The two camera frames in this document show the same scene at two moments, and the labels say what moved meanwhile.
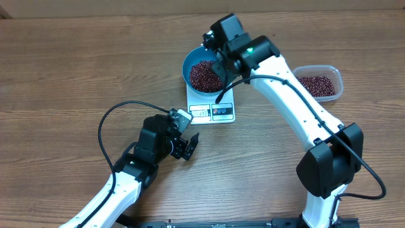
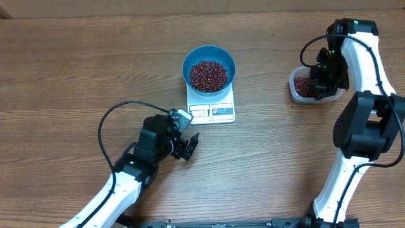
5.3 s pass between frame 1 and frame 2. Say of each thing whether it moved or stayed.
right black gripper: moved
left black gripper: stayed
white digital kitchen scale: stayed
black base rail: stayed
